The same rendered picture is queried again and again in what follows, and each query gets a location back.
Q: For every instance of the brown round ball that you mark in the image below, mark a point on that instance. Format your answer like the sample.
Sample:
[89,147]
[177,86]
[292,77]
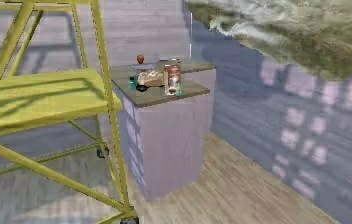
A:
[140,59]

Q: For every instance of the pale lilac cabinet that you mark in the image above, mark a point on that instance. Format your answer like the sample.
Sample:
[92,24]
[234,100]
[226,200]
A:
[170,140]

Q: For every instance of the brown patterned can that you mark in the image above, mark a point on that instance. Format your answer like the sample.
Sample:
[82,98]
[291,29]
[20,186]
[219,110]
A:
[172,79]

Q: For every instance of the flat black dish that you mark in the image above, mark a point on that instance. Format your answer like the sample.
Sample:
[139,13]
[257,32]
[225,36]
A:
[141,88]

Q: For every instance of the small teal bottle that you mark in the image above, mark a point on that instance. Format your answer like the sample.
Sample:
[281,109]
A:
[132,83]

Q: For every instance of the grey flat tray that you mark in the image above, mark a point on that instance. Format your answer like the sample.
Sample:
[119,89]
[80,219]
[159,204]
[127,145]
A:
[142,66]

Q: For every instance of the yellow metal frame trolley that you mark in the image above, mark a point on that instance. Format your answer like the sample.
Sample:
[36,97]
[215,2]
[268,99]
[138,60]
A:
[47,96]

